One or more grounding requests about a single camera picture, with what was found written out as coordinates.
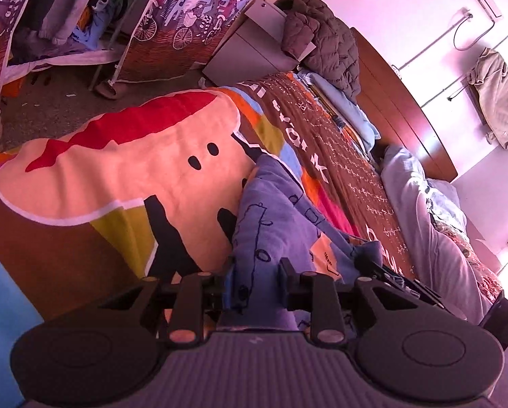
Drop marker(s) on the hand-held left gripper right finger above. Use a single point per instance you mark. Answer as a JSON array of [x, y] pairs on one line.
[[288, 281]]

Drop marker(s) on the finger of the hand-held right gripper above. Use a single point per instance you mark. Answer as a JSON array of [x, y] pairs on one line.
[[407, 284]]

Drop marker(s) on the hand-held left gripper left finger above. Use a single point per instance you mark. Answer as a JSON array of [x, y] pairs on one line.
[[233, 280]]

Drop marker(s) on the blue printed pants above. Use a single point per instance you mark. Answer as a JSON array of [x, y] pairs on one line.
[[279, 221]]

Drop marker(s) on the floral cloth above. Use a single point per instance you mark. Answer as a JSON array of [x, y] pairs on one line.
[[483, 272]]

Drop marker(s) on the grey pillow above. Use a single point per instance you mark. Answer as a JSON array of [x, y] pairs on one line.
[[415, 204]]

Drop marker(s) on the pale blue crumpled sheet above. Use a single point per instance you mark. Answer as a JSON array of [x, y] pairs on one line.
[[447, 204]]

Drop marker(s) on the colourful printed blanket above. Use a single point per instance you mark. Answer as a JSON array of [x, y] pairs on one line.
[[130, 157]]

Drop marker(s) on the light blue pillow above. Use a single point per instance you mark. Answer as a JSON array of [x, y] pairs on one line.
[[347, 110]]

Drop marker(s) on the wooden headboard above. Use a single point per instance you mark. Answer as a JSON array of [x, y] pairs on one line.
[[394, 102]]

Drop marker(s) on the beige hanging garment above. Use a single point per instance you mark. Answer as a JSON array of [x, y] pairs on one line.
[[500, 102]]

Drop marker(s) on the brown slipper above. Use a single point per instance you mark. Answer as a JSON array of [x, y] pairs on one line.
[[108, 90]]

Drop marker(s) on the bedside cabinet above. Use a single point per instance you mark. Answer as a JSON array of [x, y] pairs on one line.
[[245, 51]]

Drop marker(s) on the grey quilted jacket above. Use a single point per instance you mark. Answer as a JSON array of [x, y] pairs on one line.
[[322, 42]]

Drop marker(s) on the blue cloth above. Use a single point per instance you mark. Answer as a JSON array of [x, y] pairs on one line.
[[96, 29]]

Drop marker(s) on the grey hanging garment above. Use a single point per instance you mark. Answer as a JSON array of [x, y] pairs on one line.
[[60, 4]]

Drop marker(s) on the white wall pipe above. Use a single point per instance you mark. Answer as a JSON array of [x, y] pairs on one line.
[[458, 34]]

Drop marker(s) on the metal frame pole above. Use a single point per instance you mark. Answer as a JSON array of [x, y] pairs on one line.
[[122, 29]]

